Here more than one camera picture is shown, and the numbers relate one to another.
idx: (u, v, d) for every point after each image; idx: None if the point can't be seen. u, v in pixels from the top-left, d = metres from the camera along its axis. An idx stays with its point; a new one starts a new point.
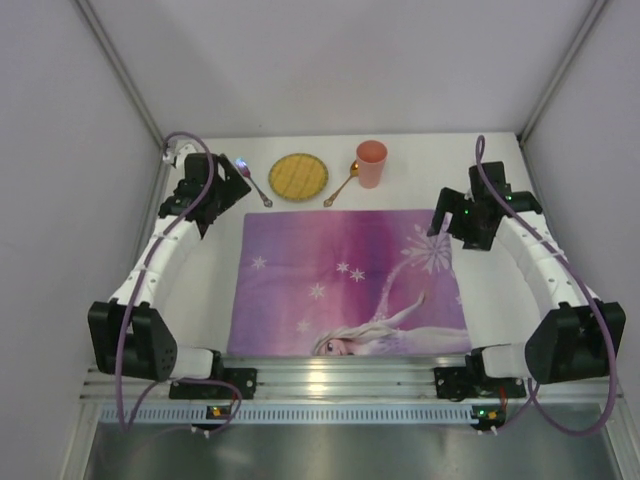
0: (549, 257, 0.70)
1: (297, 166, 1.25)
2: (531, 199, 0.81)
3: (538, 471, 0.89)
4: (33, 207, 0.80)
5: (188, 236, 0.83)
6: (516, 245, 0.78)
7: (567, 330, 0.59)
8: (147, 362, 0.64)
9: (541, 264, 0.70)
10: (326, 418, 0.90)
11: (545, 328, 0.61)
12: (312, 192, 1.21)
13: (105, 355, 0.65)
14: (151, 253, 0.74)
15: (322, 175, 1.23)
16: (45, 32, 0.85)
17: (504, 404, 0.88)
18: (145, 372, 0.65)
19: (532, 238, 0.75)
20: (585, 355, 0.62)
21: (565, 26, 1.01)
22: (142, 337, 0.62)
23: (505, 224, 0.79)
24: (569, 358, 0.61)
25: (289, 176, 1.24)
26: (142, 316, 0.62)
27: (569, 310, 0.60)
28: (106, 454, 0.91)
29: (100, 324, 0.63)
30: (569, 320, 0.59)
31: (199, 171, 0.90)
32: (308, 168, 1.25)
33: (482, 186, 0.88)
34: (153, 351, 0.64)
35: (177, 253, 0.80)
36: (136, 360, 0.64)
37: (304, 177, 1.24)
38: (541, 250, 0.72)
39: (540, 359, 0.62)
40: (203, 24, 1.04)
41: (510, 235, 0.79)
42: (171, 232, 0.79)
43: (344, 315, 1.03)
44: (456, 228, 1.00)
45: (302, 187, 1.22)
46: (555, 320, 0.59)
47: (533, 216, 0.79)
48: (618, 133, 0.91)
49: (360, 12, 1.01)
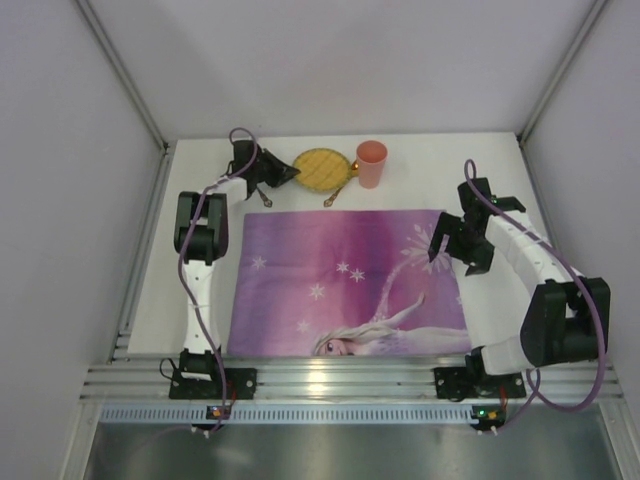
0: (533, 243, 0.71)
1: (324, 161, 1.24)
2: (515, 201, 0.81)
3: (537, 471, 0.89)
4: (33, 207, 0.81)
5: (239, 193, 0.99)
6: (504, 241, 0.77)
7: (554, 303, 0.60)
8: (213, 237, 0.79)
9: (526, 251, 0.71)
10: (326, 419, 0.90)
11: (536, 305, 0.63)
12: (329, 186, 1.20)
13: (180, 233, 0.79)
14: (220, 182, 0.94)
15: (344, 176, 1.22)
16: (44, 31, 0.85)
17: (504, 404, 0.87)
18: (208, 250, 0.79)
19: (517, 230, 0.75)
20: (579, 335, 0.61)
21: (566, 25, 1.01)
22: (214, 214, 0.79)
23: (492, 222, 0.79)
24: (561, 336, 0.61)
25: (313, 169, 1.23)
26: (216, 198, 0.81)
27: (555, 286, 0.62)
28: (106, 455, 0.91)
29: (186, 204, 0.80)
30: (556, 294, 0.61)
31: (242, 152, 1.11)
32: (335, 164, 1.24)
33: (469, 199, 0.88)
34: (218, 228, 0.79)
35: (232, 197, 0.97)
36: (205, 239, 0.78)
37: (326, 173, 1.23)
38: (525, 239, 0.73)
39: (535, 339, 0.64)
40: (203, 24, 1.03)
41: (498, 232, 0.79)
42: (232, 179, 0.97)
43: (343, 315, 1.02)
44: (453, 245, 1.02)
45: (321, 180, 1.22)
46: (542, 294, 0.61)
47: (521, 216, 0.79)
48: (618, 132, 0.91)
49: (361, 12, 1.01)
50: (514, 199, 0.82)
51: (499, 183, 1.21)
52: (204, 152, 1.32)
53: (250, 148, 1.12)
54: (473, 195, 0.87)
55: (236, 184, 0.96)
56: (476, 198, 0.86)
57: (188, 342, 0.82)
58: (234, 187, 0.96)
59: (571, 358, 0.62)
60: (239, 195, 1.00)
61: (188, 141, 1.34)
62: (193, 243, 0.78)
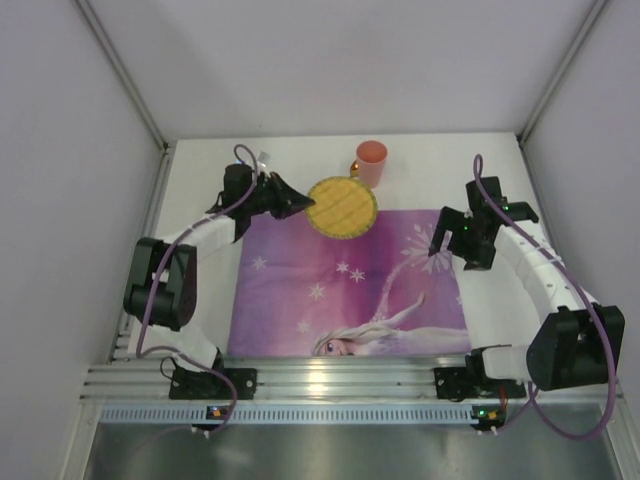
0: (547, 263, 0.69)
1: (348, 194, 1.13)
2: (527, 208, 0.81)
3: (538, 471, 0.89)
4: (32, 206, 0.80)
5: (226, 233, 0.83)
6: (514, 255, 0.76)
7: (565, 334, 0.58)
8: (173, 300, 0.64)
9: (538, 269, 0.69)
10: (326, 418, 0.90)
11: (545, 333, 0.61)
12: (345, 229, 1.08)
13: (134, 292, 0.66)
14: (201, 221, 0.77)
15: (366, 220, 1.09)
16: (44, 32, 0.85)
17: (504, 404, 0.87)
18: (165, 313, 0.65)
19: (529, 246, 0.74)
20: (586, 362, 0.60)
21: (565, 26, 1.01)
22: (178, 270, 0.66)
23: (504, 233, 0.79)
24: (569, 363, 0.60)
25: (332, 201, 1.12)
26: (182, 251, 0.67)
27: (570, 314, 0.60)
28: (107, 456, 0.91)
29: (143, 255, 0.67)
30: (569, 324, 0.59)
31: (235, 182, 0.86)
32: (360, 201, 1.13)
33: (479, 200, 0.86)
34: (181, 289, 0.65)
35: (215, 239, 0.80)
36: (162, 300, 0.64)
37: (347, 210, 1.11)
38: (539, 257, 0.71)
39: (543, 364, 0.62)
40: (203, 24, 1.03)
41: (509, 245, 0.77)
42: (216, 220, 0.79)
43: (343, 315, 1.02)
44: (455, 243, 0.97)
45: (337, 220, 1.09)
46: (555, 323, 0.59)
47: (530, 225, 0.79)
48: (618, 132, 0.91)
49: (361, 12, 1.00)
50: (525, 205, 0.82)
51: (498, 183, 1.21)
52: (204, 153, 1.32)
53: (246, 181, 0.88)
54: (482, 200, 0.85)
55: (220, 226, 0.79)
56: (485, 202, 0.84)
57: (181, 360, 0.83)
58: (218, 229, 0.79)
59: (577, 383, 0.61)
60: (225, 236, 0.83)
61: (188, 141, 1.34)
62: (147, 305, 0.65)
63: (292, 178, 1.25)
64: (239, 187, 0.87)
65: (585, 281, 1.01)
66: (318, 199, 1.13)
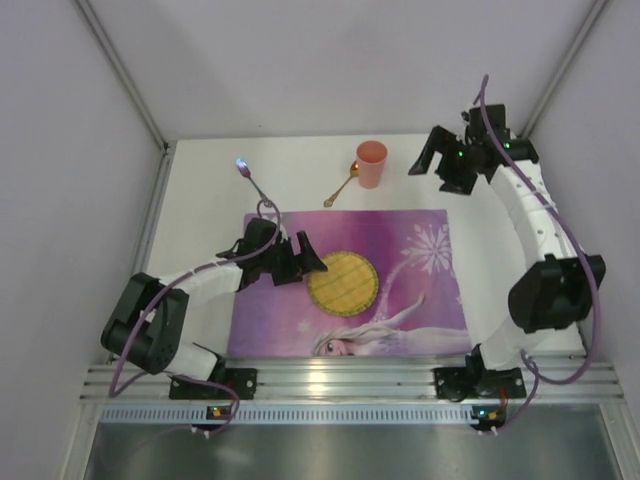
0: (540, 209, 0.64)
1: (351, 271, 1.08)
2: (529, 147, 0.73)
3: (537, 471, 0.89)
4: (33, 207, 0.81)
5: (230, 282, 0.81)
6: (507, 198, 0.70)
7: (548, 280, 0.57)
8: (150, 347, 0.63)
9: (530, 215, 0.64)
10: (326, 418, 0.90)
11: (529, 278, 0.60)
12: (339, 306, 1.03)
13: (115, 326, 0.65)
14: (205, 265, 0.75)
15: (366, 299, 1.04)
16: (44, 33, 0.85)
17: (504, 405, 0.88)
18: (139, 354, 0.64)
19: (526, 188, 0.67)
20: (565, 302, 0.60)
21: (566, 26, 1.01)
22: (162, 317, 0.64)
23: (500, 173, 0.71)
24: (549, 305, 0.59)
25: (336, 275, 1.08)
26: (172, 298, 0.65)
27: (553, 261, 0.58)
28: (106, 454, 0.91)
29: (134, 290, 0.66)
30: (553, 271, 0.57)
31: (258, 234, 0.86)
32: (362, 278, 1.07)
33: (480, 129, 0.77)
34: (162, 338, 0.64)
35: (217, 285, 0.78)
36: (139, 343, 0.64)
37: (348, 285, 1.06)
38: (533, 202, 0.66)
39: (522, 305, 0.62)
40: (203, 24, 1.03)
41: (504, 187, 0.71)
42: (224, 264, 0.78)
43: (344, 315, 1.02)
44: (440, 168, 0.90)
45: (335, 296, 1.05)
46: (539, 270, 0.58)
47: (529, 166, 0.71)
48: (618, 133, 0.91)
49: (361, 12, 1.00)
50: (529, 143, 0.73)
51: None
52: (204, 153, 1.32)
53: (267, 232, 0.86)
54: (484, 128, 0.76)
55: (225, 273, 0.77)
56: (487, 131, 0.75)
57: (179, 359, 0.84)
58: (223, 276, 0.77)
59: (554, 324, 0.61)
60: (229, 284, 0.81)
61: (189, 141, 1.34)
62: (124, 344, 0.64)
63: (293, 179, 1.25)
64: (259, 241, 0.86)
65: None
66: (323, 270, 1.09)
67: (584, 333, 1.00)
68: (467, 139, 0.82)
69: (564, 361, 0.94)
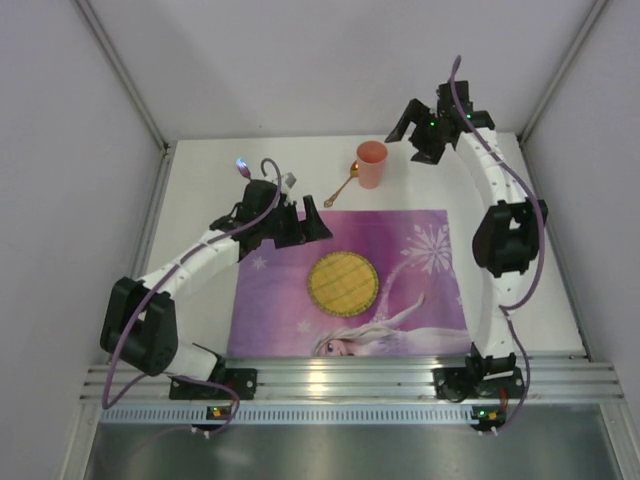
0: (495, 165, 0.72)
1: (352, 271, 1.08)
2: (487, 117, 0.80)
3: (537, 471, 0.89)
4: (33, 206, 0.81)
5: (226, 256, 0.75)
6: (467, 159, 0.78)
7: (499, 222, 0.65)
8: (147, 352, 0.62)
9: (487, 171, 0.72)
10: (326, 419, 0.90)
11: (486, 222, 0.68)
12: (339, 307, 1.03)
13: (109, 332, 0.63)
14: (189, 252, 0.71)
15: (366, 298, 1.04)
16: (44, 33, 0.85)
17: (504, 405, 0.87)
18: (135, 361, 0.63)
19: (484, 149, 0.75)
20: (517, 243, 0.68)
21: (566, 26, 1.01)
22: (151, 324, 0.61)
23: (462, 139, 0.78)
24: (503, 245, 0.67)
25: (336, 275, 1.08)
26: (159, 304, 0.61)
27: (505, 205, 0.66)
28: (106, 455, 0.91)
29: (118, 297, 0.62)
30: (504, 214, 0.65)
31: (257, 197, 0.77)
32: (363, 278, 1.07)
33: (448, 101, 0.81)
34: (157, 342, 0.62)
35: (212, 266, 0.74)
36: (136, 348, 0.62)
37: (348, 286, 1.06)
38: (489, 160, 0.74)
39: (482, 245, 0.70)
40: (203, 24, 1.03)
41: (464, 150, 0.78)
42: (215, 244, 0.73)
43: (344, 315, 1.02)
44: (414, 136, 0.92)
45: (335, 296, 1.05)
46: (492, 214, 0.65)
47: (488, 134, 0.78)
48: (618, 133, 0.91)
49: (361, 12, 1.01)
50: (486, 115, 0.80)
51: None
52: (204, 153, 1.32)
53: (268, 196, 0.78)
54: (452, 101, 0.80)
55: (217, 252, 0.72)
56: (454, 105, 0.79)
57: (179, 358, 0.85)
58: (214, 256, 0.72)
59: (509, 263, 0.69)
60: (226, 259, 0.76)
61: (189, 141, 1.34)
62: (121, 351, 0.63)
63: (292, 178, 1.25)
64: (259, 204, 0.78)
65: (586, 281, 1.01)
66: (322, 270, 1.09)
67: (585, 333, 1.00)
68: (438, 110, 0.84)
69: (564, 361, 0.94)
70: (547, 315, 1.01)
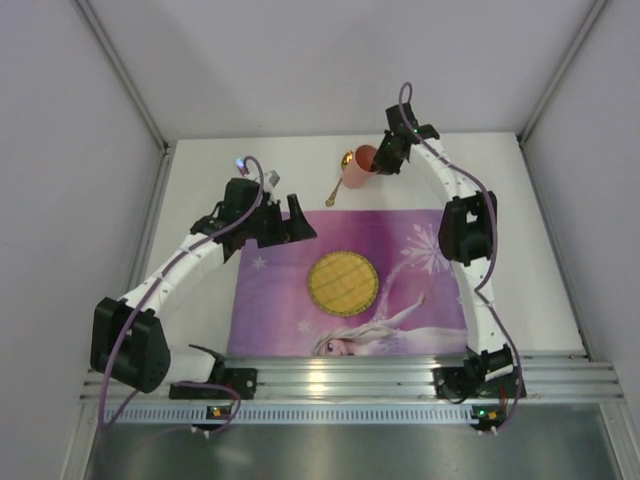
0: (444, 168, 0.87)
1: (351, 271, 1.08)
2: (432, 129, 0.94)
3: (538, 471, 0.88)
4: (33, 207, 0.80)
5: (211, 260, 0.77)
6: (423, 165, 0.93)
7: (456, 215, 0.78)
8: (138, 371, 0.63)
9: (439, 174, 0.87)
10: (326, 418, 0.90)
11: (446, 219, 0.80)
12: (339, 307, 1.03)
13: (99, 353, 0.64)
14: (172, 261, 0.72)
15: (366, 298, 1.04)
16: (44, 34, 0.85)
17: (504, 404, 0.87)
18: (130, 381, 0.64)
19: (433, 156, 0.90)
20: (476, 234, 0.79)
21: (566, 26, 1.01)
22: (138, 344, 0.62)
23: (414, 150, 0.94)
24: (464, 236, 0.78)
25: (336, 275, 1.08)
26: (143, 323, 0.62)
27: (460, 201, 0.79)
28: (106, 455, 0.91)
29: (103, 319, 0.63)
30: (459, 208, 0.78)
31: (239, 196, 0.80)
32: (362, 278, 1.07)
33: (396, 122, 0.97)
34: (145, 361, 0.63)
35: (196, 272, 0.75)
36: (127, 366, 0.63)
37: (347, 286, 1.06)
38: (439, 164, 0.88)
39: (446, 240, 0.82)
40: (203, 24, 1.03)
41: (418, 159, 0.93)
42: (197, 251, 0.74)
43: (343, 315, 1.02)
44: (379, 154, 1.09)
45: (335, 296, 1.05)
46: (450, 209, 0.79)
47: (436, 142, 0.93)
48: (618, 133, 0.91)
49: (361, 12, 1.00)
50: (431, 128, 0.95)
51: (498, 183, 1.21)
52: (204, 153, 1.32)
53: (249, 195, 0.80)
54: (400, 120, 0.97)
55: (200, 257, 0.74)
56: (402, 124, 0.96)
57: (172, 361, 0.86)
58: (198, 263, 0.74)
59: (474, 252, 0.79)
60: (210, 263, 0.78)
61: (189, 141, 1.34)
62: (112, 371, 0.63)
63: (292, 179, 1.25)
64: (240, 203, 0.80)
65: (586, 282, 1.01)
66: (322, 270, 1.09)
67: (585, 333, 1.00)
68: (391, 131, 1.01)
69: (564, 360, 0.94)
70: (546, 315, 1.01)
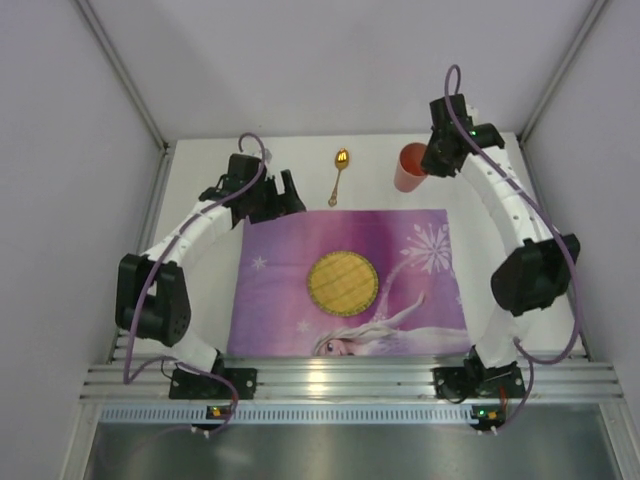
0: (514, 194, 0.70)
1: (352, 271, 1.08)
2: (494, 131, 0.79)
3: (538, 471, 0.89)
4: (33, 207, 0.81)
5: (221, 224, 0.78)
6: (479, 181, 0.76)
7: (530, 263, 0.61)
8: (164, 321, 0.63)
9: (506, 201, 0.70)
10: (326, 419, 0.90)
11: (511, 263, 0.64)
12: (340, 306, 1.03)
13: (124, 308, 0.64)
14: (187, 222, 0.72)
15: (366, 298, 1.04)
16: (43, 34, 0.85)
17: (504, 405, 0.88)
18: (157, 336, 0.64)
19: (497, 175, 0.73)
20: (544, 284, 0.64)
21: (566, 26, 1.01)
22: (164, 293, 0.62)
23: (471, 162, 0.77)
24: (530, 287, 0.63)
25: (336, 275, 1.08)
26: (169, 272, 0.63)
27: (533, 246, 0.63)
28: (106, 455, 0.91)
29: (127, 273, 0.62)
30: (532, 255, 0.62)
31: (242, 168, 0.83)
32: (363, 278, 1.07)
33: (444, 118, 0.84)
34: (172, 310, 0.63)
35: (209, 234, 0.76)
36: (152, 319, 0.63)
37: (347, 286, 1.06)
38: (506, 188, 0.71)
39: (505, 289, 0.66)
40: (203, 24, 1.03)
41: (476, 174, 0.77)
42: (208, 213, 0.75)
43: (343, 315, 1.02)
44: (425, 156, 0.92)
45: (334, 296, 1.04)
46: (521, 256, 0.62)
47: (497, 152, 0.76)
48: (617, 133, 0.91)
49: (361, 12, 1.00)
50: (493, 129, 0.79)
51: None
52: (204, 153, 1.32)
53: (253, 165, 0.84)
54: (449, 117, 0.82)
55: (212, 219, 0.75)
56: (452, 122, 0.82)
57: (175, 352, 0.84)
58: (211, 224, 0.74)
59: (536, 305, 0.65)
60: (221, 227, 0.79)
61: (189, 141, 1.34)
62: (137, 325, 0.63)
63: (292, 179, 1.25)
64: (244, 174, 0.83)
65: (586, 281, 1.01)
66: (322, 270, 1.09)
67: (584, 332, 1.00)
68: (437, 127, 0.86)
69: (564, 361, 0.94)
70: (546, 316, 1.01)
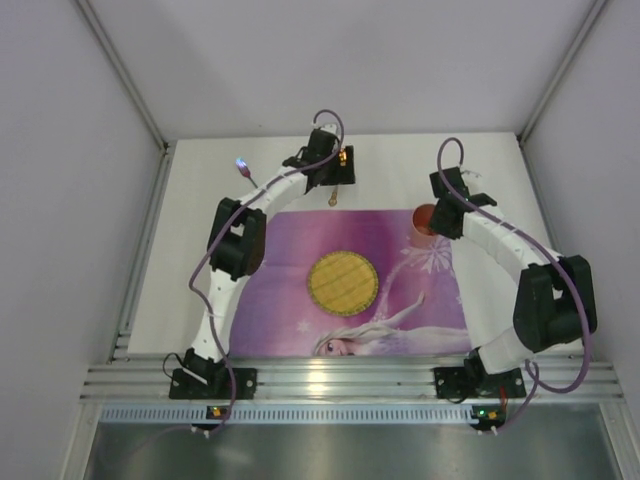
0: (509, 232, 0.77)
1: (352, 271, 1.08)
2: (486, 197, 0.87)
3: (538, 471, 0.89)
4: (32, 206, 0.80)
5: (297, 187, 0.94)
6: (481, 235, 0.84)
7: (540, 285, 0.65)
8: (243, 255, 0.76)
9: (504, 240, 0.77)
10: (326, 418, 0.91)
11: (523, 291, 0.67)
12: (339, 306, 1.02)
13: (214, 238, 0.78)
14: (274, 181, 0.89)
15: (366, 298, 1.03)
16: (42, 33, 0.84)
17: (504, 405, 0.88)
18: (234, 266, 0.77)
19: (492, 223, 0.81)
20: (566, 314, 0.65)
21: (566, 25, 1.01)
22: (247, 231, 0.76)
23: (467, 219, 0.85)
24: (550, 315, 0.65)
25: (337, 276, 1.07)
26: (254, 217, 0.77)
27: (540, 271, 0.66)
28: (106, 454, 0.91)
29: (222, 212, 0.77)
30: (541, 277, 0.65)
31: (321, 141, 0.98)
32: (363, 278, 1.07)
33: (443, 190, 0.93)
34: (250, 246, 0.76)
35: (287, 194, 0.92)
36: (230, 251, 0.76)
37: (347, 286, 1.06)
38: (501, 230, 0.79)
39: (527, 324, 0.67)
40: (203, 23, 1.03)
41: (475, 228, 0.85)
42: (290, 176, 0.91)
43: (344, 315, 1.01)
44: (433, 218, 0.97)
45: (334, 296, 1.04)
46: (529, 279, 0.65)
47: (491, 208, 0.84)
48: (618, 133, 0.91)
49: (361, 12, 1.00)
50: (485, 196, 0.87)
51: (498, 183, 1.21)
52: (204, 152, 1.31)
53: (329, 141, 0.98)
54: (446, 189, 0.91)
55: (291, 183, 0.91)
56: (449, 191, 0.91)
57: (196, 343, 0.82)
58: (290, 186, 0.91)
59: (563, 337, 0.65)
60: (297, 190, 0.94)
61: (188, 141, 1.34)
62: (219, 254, 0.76)
63: None
64: (322, 147, 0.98)
65: None
66: (322, 270, 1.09)
67: None
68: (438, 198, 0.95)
69: (564, 360, 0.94)
70: None
